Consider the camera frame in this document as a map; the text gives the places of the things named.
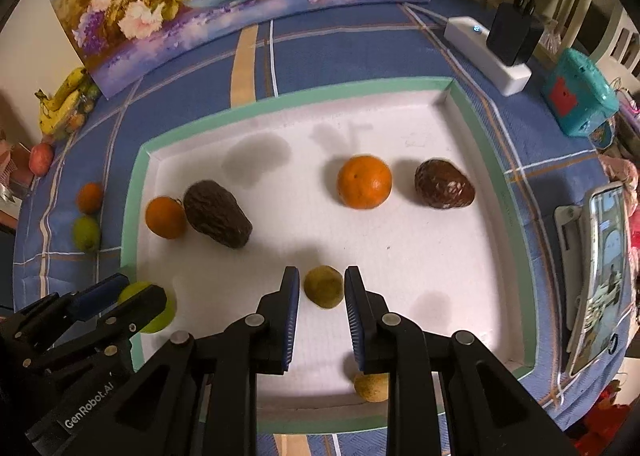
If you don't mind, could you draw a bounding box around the banana bunch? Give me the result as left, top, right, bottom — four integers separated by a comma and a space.
34, 66, 91, 139

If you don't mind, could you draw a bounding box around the orange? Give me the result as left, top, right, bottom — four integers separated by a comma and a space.
336, 154, 393, 210
76, 182, 105, 215
145, 196, 188, 240

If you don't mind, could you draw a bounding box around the clear bowl of small fruits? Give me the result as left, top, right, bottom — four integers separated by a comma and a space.
65, 80, 103, 131

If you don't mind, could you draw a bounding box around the white power strip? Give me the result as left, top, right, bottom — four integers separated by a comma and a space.
444, 16, 532, 96

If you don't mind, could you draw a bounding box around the teal patterned small container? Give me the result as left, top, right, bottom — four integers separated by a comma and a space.
587, 118, 618, 151

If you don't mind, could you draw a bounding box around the white tray with green rim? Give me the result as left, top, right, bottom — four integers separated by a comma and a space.
120, 76, 543, 437

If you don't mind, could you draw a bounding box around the smartphone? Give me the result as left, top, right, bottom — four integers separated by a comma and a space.
570, 183, 632, 377

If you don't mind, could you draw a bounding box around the small tan round fruit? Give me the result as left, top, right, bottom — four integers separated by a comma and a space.
354, 372, 391, 403

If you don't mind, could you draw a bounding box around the black charger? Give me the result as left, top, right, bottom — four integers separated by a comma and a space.
486, 3, 543, 67

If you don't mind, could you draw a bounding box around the dark brown avocado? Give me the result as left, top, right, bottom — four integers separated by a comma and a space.
182, 180, 253, 250
414, 159, 476, 209

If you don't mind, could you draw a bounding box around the green lime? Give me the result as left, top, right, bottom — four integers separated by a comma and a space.
117, 282, 177, 334
72, 216, 102, 253

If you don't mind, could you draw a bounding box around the red apple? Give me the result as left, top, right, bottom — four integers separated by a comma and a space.
28, 142, 55, 175

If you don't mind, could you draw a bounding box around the pink fabric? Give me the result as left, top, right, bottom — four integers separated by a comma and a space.
597, 151, 640, 217

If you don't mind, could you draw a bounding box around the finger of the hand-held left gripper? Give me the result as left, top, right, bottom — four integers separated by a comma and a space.
14, 272, 132, 333
22, 284, 168, 373

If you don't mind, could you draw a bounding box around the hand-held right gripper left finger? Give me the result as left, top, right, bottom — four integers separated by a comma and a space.
70, 266, 301, 456

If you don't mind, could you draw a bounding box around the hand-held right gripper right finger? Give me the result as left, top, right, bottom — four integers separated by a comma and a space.
344, 266, 581, 456

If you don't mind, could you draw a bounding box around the teal plastic box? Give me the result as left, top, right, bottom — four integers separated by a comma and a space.
541, 48, 621, 137

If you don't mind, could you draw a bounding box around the small olive round fruit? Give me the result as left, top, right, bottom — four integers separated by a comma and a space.
304, 265, 346, 309

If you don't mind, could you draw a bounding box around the red fabric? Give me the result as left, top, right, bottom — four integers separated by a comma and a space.
585, 381, 632, 437

